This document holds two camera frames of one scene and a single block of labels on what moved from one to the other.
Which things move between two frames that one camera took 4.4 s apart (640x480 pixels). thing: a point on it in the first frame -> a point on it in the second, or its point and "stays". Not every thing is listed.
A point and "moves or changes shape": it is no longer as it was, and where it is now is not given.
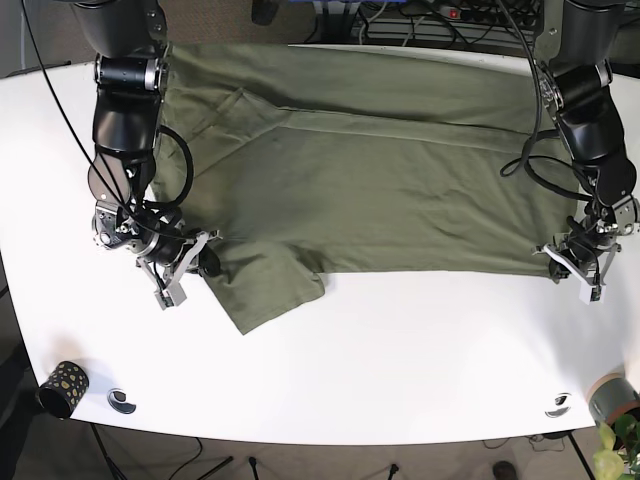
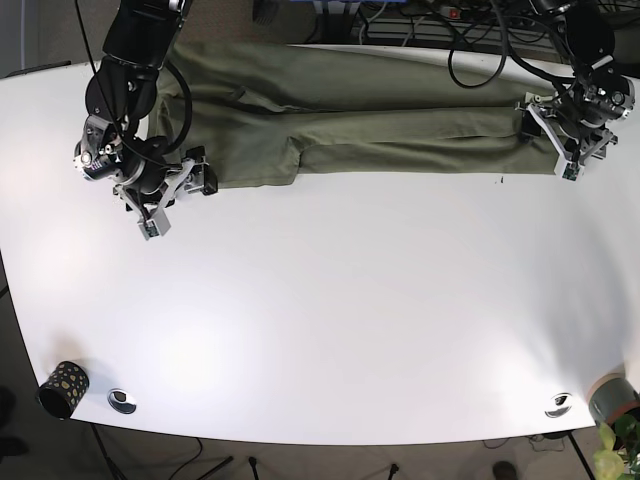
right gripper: [166, 260] -> [152, 193]
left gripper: [585, 252] -> [574, 121]
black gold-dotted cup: [64, 389] stays
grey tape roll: [612, 396] stays
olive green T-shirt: [305, 159] moves or changes shape
